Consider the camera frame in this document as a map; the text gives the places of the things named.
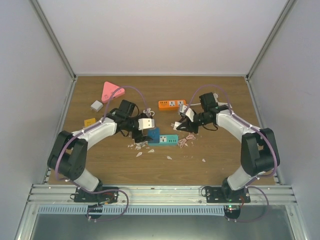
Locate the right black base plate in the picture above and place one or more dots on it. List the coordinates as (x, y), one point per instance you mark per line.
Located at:
(217, 194)

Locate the aluminium front rail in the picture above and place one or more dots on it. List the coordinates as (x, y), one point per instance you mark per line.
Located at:
(163, 195)

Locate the grey slotted cable duct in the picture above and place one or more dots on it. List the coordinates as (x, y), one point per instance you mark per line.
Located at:
(178, 210)

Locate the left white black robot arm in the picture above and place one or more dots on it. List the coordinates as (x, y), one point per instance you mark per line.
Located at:
(69, 153)

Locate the aluminium frame post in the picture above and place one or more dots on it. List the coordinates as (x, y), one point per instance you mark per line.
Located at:
(289, 4)
(52, 36)

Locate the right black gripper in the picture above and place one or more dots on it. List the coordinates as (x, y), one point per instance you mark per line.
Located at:
(191, 127)

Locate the blue cube adapter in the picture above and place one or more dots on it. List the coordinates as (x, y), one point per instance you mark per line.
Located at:
(154, 134)

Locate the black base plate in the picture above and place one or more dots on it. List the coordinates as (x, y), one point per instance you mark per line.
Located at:
(109, 195)
(217, 194)

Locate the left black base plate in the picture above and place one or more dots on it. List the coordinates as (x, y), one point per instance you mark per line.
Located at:
(109, 195)

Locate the teal power strip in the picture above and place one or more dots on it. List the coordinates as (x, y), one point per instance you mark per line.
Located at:
(165, 140)

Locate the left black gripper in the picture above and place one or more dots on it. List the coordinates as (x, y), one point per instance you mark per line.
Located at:
(139, 139)

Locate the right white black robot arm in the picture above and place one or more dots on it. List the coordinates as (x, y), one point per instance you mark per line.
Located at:
(259, 156)

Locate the pink triangular socket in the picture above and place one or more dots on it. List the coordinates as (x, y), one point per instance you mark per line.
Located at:
(108, 89)

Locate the white plug adapter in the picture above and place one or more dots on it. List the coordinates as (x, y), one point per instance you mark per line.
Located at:
(96, 106)

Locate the right aluminium frame post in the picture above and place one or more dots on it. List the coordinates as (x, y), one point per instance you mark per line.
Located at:
(289, 4)

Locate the orange power strip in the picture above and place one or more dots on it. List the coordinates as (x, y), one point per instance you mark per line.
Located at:
(170, 105)

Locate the yellow cube adapter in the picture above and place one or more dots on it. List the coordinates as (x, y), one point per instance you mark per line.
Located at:
(89, 122)

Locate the left aluminium frame post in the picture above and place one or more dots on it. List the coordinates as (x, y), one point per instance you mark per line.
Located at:
(52, 36)

